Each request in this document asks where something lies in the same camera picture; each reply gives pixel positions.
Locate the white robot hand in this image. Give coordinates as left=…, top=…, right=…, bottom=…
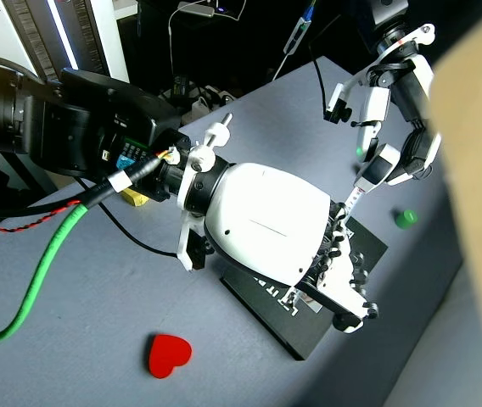
left=203, top=163, right=380, bottom=336
left=353, top=54, right=442, bottom=187

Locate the white and black tape measure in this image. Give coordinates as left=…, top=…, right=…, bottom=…
left=289, top=143, right=400, bottom=318

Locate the black hardcover book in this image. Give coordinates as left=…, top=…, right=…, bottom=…
left=219, top=215, right=390, bottom=361

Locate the beige wooden panel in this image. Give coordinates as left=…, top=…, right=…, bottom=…
left=421, top=0, right=482, bottom=407

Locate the power strip with plugs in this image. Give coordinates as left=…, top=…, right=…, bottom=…
left=155, top=75, right=238, bottom=124

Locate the yellow block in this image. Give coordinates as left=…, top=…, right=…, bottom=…
left=120, top=187, right=149, bottom=208

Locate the green cylinder block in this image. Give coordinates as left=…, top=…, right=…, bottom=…
left=395, top=208, right=419, bottom=230

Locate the red heart block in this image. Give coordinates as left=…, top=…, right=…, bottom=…
left=147, top=333, right=193, bottom=380

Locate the grey table cloth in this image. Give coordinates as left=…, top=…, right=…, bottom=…
left=0, top=54, right=465, bottom=407

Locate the grey flat device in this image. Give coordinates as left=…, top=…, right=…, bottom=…
left=177, top=1, right=217, bottom=19

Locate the white column with light strip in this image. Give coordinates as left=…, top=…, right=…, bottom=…
left=0, top=0, right=131, bottom=84

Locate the black camera cable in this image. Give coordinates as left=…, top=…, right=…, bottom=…
left=74, top=177, right=181, bottom=259
left=311, top=54, right=331, bottom=118

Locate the thick black cable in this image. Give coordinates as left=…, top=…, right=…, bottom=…
left=0, top=153, right=170, bottom=218

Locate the thin white cable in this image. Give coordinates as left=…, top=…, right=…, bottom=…
left=167, top=0, right=249, bottom=81

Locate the green cable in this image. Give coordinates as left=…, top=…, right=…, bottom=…
left=0, top=202, right=96, bottom=344

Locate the red and black twisted cable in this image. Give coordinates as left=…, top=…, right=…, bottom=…
left=0, top=198, right=81, bottom=233

